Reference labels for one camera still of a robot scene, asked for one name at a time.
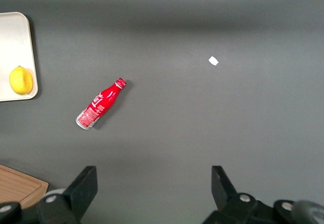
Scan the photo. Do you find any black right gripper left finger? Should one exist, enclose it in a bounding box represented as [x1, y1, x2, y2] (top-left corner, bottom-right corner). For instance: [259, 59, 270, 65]
[36, 165, 99, 224]

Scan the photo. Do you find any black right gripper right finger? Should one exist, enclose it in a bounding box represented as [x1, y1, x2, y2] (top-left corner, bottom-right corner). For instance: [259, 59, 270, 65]
[201, 165, 275, 224]

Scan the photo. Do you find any beige plastic tray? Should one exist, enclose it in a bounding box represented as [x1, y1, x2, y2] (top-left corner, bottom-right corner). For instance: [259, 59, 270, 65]
[0, 11, 39, 102]

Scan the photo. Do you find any wooden drawer cabinet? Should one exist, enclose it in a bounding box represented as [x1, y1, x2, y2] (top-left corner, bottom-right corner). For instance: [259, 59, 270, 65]
[0, 164, 50, 209]

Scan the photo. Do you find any red cola bottle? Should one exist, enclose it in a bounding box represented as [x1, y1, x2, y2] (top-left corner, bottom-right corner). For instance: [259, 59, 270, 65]
[75, 77, 128, 131]

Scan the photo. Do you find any yellow lemon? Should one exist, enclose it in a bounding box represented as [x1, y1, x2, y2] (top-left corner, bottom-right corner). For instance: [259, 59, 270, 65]
[9, 65, 34, 96]

